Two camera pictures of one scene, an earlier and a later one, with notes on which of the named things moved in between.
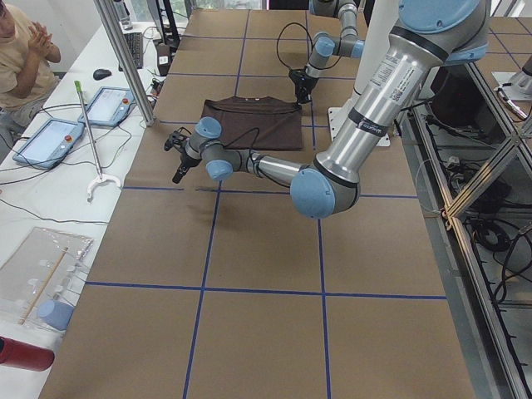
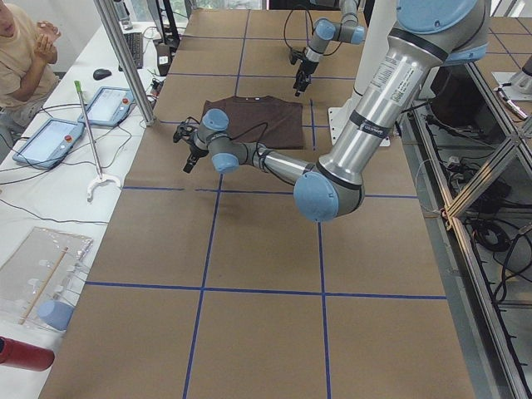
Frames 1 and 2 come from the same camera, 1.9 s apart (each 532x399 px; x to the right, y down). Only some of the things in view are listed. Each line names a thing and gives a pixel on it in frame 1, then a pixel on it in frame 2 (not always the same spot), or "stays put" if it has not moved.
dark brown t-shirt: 257,123 stays put
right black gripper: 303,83 to 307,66
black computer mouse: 101,73 stays put
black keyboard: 135,44 stays put
